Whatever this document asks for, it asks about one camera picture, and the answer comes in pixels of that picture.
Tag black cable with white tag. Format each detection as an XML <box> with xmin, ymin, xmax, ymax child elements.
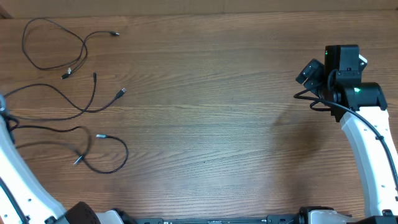
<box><xmin>21</xmin><ymin>17</ymin><xmax>121</xmax><ymax>80</ymax></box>

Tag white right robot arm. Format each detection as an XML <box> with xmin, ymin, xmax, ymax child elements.
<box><xmin>294</xmin><ymin>45</ymin><xmax>397</xmax><ymax>223</ymax></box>

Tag thin black usb cable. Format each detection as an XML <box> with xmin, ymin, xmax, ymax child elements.
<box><xmin>2</xmin><ymin>72</ymin><xmax>127</xmax><ymax>122</ymax></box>

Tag black cable silver plugs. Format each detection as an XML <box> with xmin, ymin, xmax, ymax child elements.
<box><xmin>6</xmin><ymin>114</ymin><xmax>130</xmax><ymax>174</ymax></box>

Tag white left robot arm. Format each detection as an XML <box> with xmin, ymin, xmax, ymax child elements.
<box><xmin>1</xmin><ymin>97</ymin><xmax>123</xmax><ymax>224</ymax></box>

